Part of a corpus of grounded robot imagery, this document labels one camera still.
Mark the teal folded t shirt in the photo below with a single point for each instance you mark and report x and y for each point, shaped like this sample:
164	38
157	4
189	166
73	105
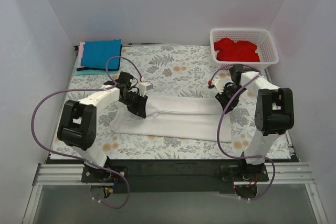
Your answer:
85	72

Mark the aluminium mounting rail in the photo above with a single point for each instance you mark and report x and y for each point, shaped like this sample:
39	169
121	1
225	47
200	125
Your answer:
71	174

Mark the white plastic basket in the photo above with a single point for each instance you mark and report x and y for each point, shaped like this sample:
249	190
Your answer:
266	47

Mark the floral table mat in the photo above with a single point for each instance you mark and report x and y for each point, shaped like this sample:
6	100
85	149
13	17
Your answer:
175	71

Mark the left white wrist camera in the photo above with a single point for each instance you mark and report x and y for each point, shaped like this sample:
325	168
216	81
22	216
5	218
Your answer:
144	87

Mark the blue folded t shirt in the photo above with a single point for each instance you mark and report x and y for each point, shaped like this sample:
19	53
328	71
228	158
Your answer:
114	64

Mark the red t shirt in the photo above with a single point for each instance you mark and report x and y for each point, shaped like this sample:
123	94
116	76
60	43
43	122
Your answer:
240	51

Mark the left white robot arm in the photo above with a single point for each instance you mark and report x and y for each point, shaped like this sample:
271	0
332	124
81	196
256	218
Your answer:
78	123

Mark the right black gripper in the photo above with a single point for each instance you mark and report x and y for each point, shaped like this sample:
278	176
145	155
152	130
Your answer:
227	95

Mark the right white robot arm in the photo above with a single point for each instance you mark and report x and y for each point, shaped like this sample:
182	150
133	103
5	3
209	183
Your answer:
274	115

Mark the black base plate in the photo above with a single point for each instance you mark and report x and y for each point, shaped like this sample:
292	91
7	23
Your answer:
145	185

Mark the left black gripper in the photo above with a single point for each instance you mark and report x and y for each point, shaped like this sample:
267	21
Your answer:
134	99

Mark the white t shirt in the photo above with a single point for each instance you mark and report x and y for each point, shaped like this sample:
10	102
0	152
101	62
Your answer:
178	117

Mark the pink folded t shirt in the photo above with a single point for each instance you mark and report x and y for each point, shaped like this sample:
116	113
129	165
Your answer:
80	53

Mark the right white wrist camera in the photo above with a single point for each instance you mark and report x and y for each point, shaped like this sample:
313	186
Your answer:
219	84

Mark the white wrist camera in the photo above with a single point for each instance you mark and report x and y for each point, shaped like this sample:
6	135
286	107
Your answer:
144	87
219	84

